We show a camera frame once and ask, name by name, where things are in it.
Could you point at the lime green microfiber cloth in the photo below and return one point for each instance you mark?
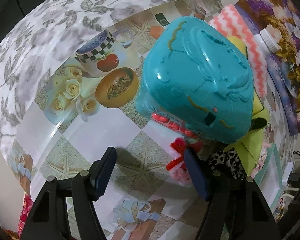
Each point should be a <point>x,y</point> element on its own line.
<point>250,146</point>

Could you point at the teal shallow cardboard tray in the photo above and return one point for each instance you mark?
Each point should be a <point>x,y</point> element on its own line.
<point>269,178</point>

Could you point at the red pink yarn bow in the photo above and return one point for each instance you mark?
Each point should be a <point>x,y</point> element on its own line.
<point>177,167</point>

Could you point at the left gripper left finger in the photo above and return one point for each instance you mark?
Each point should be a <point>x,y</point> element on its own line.
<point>48,218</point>

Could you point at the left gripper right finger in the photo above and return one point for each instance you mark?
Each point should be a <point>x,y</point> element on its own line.
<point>233,204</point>

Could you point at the leopard print scrunchie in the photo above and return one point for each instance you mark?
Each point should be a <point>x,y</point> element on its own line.
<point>229,160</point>

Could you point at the white pill bottle green label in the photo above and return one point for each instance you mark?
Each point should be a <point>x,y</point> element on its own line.
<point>266,43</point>

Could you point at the floral oil painting canvas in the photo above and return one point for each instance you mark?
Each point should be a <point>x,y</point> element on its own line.
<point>281,18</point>

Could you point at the pink white chevron cloth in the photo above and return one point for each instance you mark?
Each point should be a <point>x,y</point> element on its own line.
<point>230,23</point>

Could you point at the teal plastic toy box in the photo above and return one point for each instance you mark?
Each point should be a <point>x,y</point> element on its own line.
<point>196,77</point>

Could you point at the checkered picture table mat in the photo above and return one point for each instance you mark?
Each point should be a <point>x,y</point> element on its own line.
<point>76,116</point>

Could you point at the black power adapter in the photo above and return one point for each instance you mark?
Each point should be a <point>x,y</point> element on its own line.
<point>294,178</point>

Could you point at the grey floral tablecloth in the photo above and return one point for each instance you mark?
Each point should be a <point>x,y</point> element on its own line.
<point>44,39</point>

